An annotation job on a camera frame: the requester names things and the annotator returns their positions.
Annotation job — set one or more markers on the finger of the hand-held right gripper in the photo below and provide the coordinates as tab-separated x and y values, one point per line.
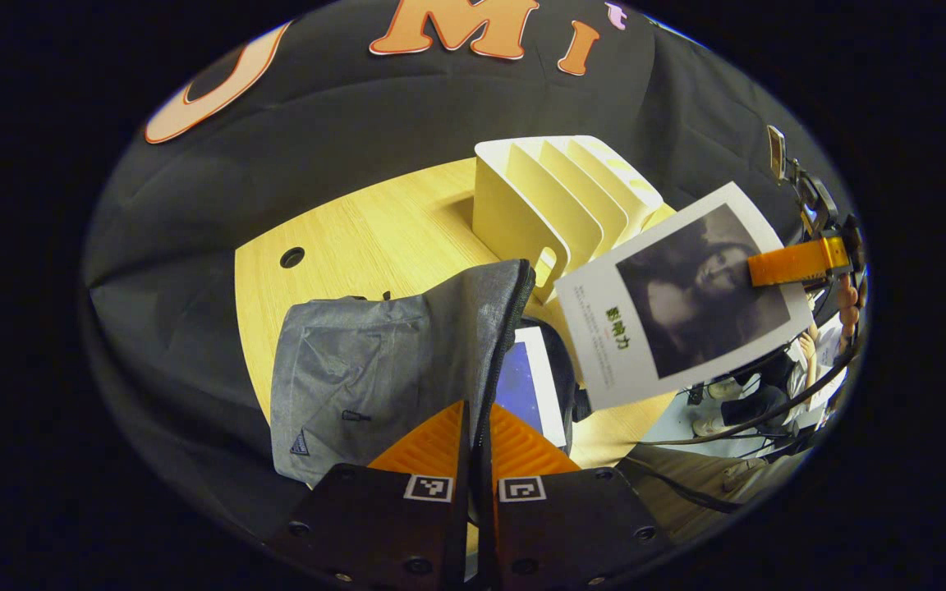
785	264

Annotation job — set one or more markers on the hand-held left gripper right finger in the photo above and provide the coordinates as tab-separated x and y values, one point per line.
563	525

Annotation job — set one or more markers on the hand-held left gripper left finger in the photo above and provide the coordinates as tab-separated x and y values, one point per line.
374	525

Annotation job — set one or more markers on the blue cover book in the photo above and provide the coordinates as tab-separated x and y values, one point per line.
522	386

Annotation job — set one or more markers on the grey schoolbag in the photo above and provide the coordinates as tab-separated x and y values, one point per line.
358	369

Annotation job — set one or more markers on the white spine book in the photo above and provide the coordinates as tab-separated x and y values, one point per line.
645	345

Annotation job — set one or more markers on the cream plastic bookshelf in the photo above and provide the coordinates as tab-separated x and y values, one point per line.
514	222

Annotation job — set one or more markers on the black backdrop cloth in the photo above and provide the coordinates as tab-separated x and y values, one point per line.
358	123

